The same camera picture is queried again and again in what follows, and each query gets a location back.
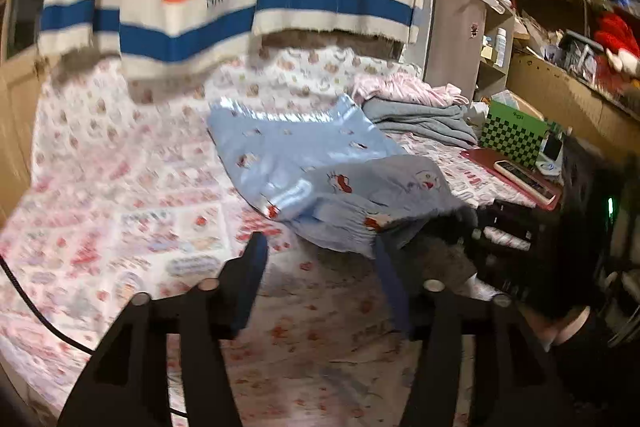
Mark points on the strawberry print bed sheet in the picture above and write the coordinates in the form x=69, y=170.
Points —
x=125, y=207

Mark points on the white electronic device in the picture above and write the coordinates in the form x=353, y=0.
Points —
x=552, y=149

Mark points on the blue satin cat-print pants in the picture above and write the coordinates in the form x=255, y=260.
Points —
x=300, y=157

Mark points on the pink printed garment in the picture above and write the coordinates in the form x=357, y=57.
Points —
x=400, y=87

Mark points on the red plush toy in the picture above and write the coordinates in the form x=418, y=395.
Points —
x=617, y=32

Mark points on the green checkered box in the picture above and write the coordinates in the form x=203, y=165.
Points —
x=515, y=134

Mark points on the grey folded garment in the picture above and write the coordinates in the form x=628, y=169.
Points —
x=425, y=119

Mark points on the wooden shelf cabinet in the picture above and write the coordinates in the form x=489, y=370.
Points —
x=452, y=37

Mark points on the large cardboard box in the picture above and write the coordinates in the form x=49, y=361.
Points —
x=565, y=97

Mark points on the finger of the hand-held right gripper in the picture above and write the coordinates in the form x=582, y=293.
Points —
x=505, y=217

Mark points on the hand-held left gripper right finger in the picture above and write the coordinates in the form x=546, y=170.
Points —
x=392, y=287

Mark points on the bear print bed sheet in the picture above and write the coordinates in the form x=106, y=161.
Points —
x=310, y=72

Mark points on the white bottle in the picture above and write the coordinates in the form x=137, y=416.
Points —
x=500, y=49

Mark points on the grey remote control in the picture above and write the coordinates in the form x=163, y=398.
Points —
x=525, y=179

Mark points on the red tray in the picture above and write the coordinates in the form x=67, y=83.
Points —
x=480, y=157

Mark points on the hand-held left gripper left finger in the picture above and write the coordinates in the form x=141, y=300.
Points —
x=250, y=277

